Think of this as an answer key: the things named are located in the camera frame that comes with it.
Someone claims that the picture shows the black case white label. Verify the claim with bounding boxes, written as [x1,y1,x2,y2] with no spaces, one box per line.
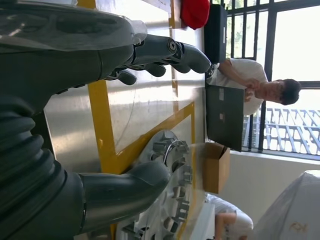
[204,3,228,64]

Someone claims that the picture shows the black window frame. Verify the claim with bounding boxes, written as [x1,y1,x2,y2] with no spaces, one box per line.
[226,0,320,153]

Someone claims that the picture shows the white table metal legs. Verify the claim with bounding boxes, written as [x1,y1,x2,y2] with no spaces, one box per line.
[32,0,208,240]

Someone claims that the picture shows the dark grey laptop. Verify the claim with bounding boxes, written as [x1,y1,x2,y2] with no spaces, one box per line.
[205,85,246,153]

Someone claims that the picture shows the brown cardboard box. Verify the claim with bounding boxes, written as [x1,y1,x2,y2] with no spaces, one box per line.
[198,142,231,195]

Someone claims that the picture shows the silver wheel hubcap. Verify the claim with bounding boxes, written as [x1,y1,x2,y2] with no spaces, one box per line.
[115,129,195,240]

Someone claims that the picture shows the red cap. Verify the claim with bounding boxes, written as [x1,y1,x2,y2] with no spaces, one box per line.
[180,0,211,31]

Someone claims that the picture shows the person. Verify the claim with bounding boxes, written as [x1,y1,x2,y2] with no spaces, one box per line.
[205,193,254,240]
[206,57,302,117]

